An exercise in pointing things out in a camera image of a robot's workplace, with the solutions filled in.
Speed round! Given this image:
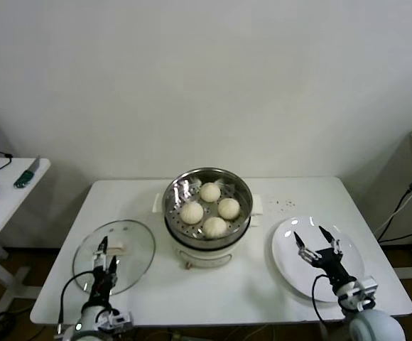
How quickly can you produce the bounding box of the white steamed baozi bun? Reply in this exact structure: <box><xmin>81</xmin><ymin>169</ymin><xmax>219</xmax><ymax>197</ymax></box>
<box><xmin>199</xmin><ymin>181</ymin><xmax>222</xmax><ymax>203</ymax></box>
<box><xmin>180</xmin><ymin>201</ymin><xmax>205</xmax><ymax>224</ymax></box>
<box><xmin>217</xmin><ymin>197</ymin><xmax>242</xmax><ymax>220</ymax></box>
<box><xmin>202</xmin><ymin>216</ymin><xmax>227</xmax><ymax>239</ymax></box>

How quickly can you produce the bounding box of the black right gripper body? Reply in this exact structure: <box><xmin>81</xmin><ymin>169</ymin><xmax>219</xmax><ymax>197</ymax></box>
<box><xmin>314</xmin><ymin>248</ymin><xmax>358</xmax><ymax>291</ymax></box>

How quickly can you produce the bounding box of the white round plate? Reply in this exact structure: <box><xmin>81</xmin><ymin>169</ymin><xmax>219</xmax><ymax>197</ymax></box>
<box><xmin>271</xmin><ymin>215</ymin><xmax>366</xmax><ymax>303</ymax></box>

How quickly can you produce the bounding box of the round glass pot lid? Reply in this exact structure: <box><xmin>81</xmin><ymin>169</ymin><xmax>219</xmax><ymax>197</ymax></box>
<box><xmin>72</xmin><ymin>220</ymin><xmax>156</xmax><ymax>296</ymax></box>

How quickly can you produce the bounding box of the white electric cooking pot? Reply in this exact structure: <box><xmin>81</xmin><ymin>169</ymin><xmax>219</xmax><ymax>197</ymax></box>
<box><xmin>151</xmin><ymin>193</ymin><xmax>266</xmax><ymax>271</ymax></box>

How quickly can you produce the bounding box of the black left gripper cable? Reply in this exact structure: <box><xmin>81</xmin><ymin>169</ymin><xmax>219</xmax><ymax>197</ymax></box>
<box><xmin>58</xmin><ymin>271</ymin><xmax>95</xmax><ymax>333</ymax></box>

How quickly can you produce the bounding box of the black hanging cable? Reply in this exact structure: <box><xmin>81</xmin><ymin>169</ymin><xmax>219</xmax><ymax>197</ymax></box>
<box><xmin>373</xmin><ymin>190</ymin><xmax>412</xmax><ymax>239</ymax></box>
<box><xmin>378</xmin><ymin>218</ymin><xmax>412</xmax><ymax>244</ymax></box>

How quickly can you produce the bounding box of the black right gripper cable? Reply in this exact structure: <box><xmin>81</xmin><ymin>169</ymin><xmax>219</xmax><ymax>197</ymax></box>
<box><xmin>311</xmin><ymin>274</ymin><xmax>338</xmax><ymax>326</ymax></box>

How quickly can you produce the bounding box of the white side table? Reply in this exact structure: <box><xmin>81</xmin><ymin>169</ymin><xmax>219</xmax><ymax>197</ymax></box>
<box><xmin>0</xmin><ymin>158</ymin><xmax>52</xmax><ymax>317</ymax></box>

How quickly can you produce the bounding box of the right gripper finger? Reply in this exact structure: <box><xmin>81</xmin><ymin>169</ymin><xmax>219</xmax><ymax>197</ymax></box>
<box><xmin>293</xmin><ymin>232</ymin><xmax>317</xmax><ymax>263</ymax></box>
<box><xmin>319</xmin><ymin>226</ymin><xmax>342</xmax><ymax>256</ymax></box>

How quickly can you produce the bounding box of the perforated steel steamer basket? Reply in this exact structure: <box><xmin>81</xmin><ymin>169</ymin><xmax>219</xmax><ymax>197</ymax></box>
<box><xmin>161</xmin><ymin>167</ymin><xmax>254</xmax><ymax>247</ymax></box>

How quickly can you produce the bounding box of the green handled knife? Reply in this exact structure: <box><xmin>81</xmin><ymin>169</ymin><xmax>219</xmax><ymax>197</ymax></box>
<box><xmin>13</xmin><ymin>156</ymin><xmax>41</xmax><ymax>188</ymax></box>

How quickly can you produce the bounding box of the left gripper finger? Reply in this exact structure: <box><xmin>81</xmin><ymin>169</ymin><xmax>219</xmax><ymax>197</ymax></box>
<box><xmin>108</xmin><ymin>255</ymin><xmax>119</xmax><ymax>285</ymax></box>
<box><xmin>92</xmin><ymin>236</ymin><xmax>108</xmax><ymax>267</ymax></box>

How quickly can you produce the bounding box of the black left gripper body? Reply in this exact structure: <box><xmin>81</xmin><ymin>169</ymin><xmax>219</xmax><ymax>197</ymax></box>
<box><xmin>90</xmin><ymin>264</ymin><xmax>118</xmax><ymax>306</ymax></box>

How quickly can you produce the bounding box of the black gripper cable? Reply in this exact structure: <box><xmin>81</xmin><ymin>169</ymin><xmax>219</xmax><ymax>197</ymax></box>
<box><xmin>311</xmin><ymin>274</ymin><xmax>338</xmax><ymax>326</ymax></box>
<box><xmin>58</xmin><ymin>271</ymin><xmax>95</xmax><ymax>333</ymax></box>

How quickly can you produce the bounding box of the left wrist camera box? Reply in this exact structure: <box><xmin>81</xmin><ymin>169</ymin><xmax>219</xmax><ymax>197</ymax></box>
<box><xmin>99</xmin><ymin>310</ymin><xmax>134</xmax><ymax>330</ymax></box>

